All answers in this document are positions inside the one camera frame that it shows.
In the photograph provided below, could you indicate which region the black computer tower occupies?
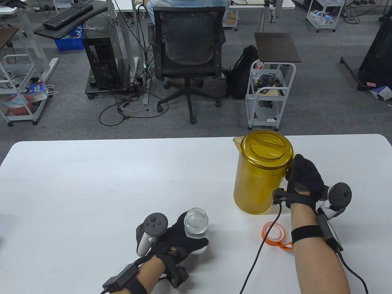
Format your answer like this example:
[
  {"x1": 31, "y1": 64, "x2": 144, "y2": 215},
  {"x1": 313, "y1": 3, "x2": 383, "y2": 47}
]
[{"x1": 82, "y1": 29, "x2": 129, "y2": 91}]

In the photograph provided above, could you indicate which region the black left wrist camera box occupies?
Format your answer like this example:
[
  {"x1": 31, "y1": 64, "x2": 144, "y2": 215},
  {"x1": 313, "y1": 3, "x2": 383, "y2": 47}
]
[{"x1": 102, "y1": 263, "x2": 139, "y2": 290}]

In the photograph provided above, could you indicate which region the white desk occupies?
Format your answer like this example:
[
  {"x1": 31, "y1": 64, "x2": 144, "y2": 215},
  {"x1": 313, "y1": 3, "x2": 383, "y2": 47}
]
[{"x1": 113, "y1": 0, "x2": 296, "y2": 32}]

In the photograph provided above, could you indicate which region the clear water cup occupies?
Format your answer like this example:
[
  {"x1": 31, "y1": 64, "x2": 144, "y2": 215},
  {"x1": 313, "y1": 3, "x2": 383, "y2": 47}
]
[{"x1": 183, "y1": 208, "x2": 209, "y2": 238}]

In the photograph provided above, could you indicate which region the black fabric stand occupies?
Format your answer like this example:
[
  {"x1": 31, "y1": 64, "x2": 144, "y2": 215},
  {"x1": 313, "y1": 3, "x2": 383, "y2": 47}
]
[{"x1": 340, "y1": 21, "x2": 392, "y2": 91}]

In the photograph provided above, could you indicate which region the blue and white bag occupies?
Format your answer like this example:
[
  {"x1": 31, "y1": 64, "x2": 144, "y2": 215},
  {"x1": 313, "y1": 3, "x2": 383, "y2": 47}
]
[{"x1": 26, "y1": 83, "x2": 49, "y2": 101}]

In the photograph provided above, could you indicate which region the grey hand controller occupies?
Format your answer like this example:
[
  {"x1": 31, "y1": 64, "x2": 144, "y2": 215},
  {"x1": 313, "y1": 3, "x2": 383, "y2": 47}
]
[
  {"x1": 317, "y1": 183, "x2": 352, "y2": 220},
  {"x1": 136, "y1": 213, "x2": 168, "y2": 257}
]

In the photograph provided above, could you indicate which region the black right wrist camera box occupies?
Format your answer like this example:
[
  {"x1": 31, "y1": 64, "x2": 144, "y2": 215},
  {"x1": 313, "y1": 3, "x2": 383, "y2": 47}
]
[{"x1": 315, "y1": 213, "x2": 344, "y2": 252}]

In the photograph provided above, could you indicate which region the person's right hand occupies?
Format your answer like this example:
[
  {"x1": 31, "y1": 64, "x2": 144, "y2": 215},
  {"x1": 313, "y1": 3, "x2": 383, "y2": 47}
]
[{"x1": 285, "y1": 154, "x2": 330, "y2": 212}]

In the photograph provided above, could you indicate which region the person's right forearm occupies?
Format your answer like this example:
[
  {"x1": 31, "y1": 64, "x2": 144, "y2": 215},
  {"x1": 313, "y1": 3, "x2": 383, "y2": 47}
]
[{"x1": 289, "y1": 201, "x2": 351, "y2": 294}]

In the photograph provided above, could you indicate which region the blue plastic crate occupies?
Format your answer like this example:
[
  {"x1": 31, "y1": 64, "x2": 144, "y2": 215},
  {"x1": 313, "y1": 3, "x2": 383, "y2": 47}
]
[{"x1": 55, "y1": 26, "x2": 85, "y2": 51}]

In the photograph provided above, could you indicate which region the dark brown side table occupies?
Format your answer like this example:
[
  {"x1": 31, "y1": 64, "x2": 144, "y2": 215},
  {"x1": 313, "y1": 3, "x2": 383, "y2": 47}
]
[
  {"x1": 254, "y1": 32, "x2": 302, "y2": 63},
  {"x1": 0, "y1": 27, "x2": 19, "y2": 51}
]

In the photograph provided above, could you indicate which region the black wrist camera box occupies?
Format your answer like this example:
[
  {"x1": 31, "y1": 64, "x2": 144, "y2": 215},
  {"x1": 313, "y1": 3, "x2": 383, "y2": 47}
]
[
  {"x1": 315, "y1": 213, "x2": 344, "y2": 252},
  {"x1": 102, "y1": 263, "x2": 139, "y2": 290}
]

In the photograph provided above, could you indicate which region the black keyboard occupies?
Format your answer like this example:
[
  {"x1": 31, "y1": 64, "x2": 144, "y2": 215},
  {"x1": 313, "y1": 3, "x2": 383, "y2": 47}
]
[{"x1": 43, "y1": 1, "x2": 93, "y2": 30}]

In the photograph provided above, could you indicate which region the black glove cable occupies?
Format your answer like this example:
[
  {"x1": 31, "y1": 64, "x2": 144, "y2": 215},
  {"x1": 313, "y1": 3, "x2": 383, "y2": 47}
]
[{"x1": 239, "y1": 196, "x2": 284, "y2": 294}]

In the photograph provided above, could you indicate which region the brown ball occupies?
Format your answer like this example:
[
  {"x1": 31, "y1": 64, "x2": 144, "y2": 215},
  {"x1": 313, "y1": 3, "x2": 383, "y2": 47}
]
[{"x1": 3, "y1": 93, "x2": 33, "y2": 117}]

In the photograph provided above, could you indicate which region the black backpack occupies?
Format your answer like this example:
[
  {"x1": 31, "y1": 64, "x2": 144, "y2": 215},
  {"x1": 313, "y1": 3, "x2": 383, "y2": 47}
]
[{"x1": 227, "y1": 45, "x2": 259, "y2": 100}]

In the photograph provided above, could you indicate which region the black mesh office chair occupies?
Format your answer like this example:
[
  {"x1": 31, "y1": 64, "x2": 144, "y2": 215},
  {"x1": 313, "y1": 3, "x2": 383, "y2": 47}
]
[{"x1": 148, "y1": 6, "x2": 227, "y2": 124}]

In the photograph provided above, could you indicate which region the tangle of black cables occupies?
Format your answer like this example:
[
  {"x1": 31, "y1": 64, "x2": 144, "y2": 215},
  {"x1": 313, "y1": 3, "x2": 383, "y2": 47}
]
[{"x1": 99, "y1": 46, "x2": 169, "y2": 126}]

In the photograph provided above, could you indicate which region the white rolling cart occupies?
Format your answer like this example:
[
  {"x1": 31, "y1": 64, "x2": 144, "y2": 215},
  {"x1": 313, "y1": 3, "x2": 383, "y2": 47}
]
[
  {"x1": 246, "y1": 60, "x2": 296, "y2": 130},
  {"x1": 0, "y1": 55, "x2": 52, "y2": 126},
  {"x1": 306, "y1": 0, "x2": 345, "y2": 33}
]

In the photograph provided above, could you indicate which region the person's left hand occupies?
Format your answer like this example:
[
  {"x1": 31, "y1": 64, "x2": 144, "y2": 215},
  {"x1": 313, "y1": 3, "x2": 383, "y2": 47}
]
[{"x1": 149, "y1": 211, "x2": 209, "y2": 270}]

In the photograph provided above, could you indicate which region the grey left hand controller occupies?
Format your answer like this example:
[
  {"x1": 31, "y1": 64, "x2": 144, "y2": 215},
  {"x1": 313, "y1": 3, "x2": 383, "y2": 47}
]
[{"x1": 136, "y1": 213, "x2": 168, "y2": 257}]

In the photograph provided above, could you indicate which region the black curved desk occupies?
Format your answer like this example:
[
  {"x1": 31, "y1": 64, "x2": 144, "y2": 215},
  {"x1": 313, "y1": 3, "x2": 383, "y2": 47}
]
[{"x1": 33, "y1": 0, "x2": 108, "y2": 40}]

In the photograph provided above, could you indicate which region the black wheeled computer stand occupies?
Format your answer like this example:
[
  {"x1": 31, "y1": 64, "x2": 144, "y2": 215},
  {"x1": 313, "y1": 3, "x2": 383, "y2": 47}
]
[{"x1": 85, "y1": 82, "x2": 135, "y2": 100}]

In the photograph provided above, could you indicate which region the orange water cup lid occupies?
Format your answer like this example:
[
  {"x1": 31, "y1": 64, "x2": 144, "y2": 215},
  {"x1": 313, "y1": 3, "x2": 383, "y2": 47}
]
[{"x1": 261, "y1": 221, "x2": 294, "y2": 250}]

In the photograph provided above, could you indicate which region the white and blue box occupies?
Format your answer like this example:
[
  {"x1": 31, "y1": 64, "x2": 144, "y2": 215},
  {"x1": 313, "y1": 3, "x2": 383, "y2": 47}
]
[{"x1": 369, "y1": 86, "x2": 392, "y2": 101}]

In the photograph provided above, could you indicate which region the grey right hand controller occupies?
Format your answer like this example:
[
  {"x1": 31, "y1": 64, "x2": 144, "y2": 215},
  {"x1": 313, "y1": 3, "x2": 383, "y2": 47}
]
[{"x1": 317, "y1": 183, "x2": 352, "y2": 220}]

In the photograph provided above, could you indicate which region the black camera box cable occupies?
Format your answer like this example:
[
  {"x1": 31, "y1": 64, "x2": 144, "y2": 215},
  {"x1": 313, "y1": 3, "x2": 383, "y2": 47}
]
[{"x1": 337, "y1": 250, "x2": 369, "y2": 294}]

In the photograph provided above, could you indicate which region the yellow transparent kettle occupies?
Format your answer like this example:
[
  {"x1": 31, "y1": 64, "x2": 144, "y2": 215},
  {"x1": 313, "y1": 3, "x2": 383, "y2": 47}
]
[{"x1": 233, "y1": 130, "x2": 295, "y2": 215}]

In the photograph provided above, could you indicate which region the person's left forearm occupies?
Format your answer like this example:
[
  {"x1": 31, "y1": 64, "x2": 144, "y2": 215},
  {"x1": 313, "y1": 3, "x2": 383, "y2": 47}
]
[{"x1": 122, "y1": 254, "x2": 168, "y2": 294}]

